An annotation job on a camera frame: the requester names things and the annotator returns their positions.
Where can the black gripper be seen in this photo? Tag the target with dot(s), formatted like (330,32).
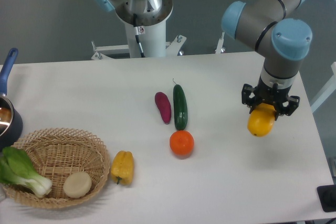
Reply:
(283,105)

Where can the yellow mango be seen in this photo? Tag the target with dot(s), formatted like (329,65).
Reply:
(261,120)

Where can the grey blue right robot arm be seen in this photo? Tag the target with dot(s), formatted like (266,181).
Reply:
(284,42)

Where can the woven wicker basket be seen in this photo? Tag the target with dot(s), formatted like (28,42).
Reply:
(56,154)

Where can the green cucumber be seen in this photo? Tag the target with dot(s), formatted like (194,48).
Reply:
(180,107)

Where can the orange fruit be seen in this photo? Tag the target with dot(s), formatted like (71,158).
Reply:
(182,143)

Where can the purple sweet potato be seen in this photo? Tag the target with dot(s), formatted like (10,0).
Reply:
(163,104)

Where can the black device at table edge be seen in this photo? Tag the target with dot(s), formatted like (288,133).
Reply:
(326,195)

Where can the yellow bell pepper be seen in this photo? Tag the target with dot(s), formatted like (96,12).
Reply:
(122,168)

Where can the beige round cake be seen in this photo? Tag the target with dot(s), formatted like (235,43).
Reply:
(77,184)

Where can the blue saucepan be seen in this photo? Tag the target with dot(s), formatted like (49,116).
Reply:
(11,120)

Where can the green bok choy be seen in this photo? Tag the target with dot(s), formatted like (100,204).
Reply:
(17,169)

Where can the white frame at right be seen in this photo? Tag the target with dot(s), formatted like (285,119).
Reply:
(324,92)

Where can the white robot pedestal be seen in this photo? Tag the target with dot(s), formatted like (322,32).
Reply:
(143,42)

